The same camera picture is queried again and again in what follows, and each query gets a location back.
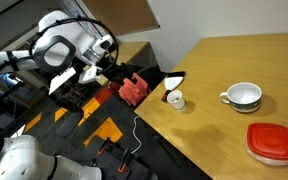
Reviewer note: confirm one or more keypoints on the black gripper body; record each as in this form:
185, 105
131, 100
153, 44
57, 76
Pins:
112, 72

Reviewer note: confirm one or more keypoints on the white paper cup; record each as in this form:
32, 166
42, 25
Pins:
177, 100

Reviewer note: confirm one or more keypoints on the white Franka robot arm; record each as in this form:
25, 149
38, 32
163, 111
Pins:
67, 33

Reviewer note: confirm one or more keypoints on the salmon pink cloth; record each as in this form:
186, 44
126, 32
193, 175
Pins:
134, 90

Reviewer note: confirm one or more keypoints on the wooden background desk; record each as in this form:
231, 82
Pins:
130, 50

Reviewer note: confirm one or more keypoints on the black chair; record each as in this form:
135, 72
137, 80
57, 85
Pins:
152, 75

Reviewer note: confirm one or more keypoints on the brown cork board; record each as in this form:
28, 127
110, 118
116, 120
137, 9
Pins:
120, 16

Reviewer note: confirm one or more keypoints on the black perforated base board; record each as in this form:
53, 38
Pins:
137, 168

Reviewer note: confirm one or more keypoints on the white mug with green band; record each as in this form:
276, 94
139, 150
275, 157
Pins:
244, 96

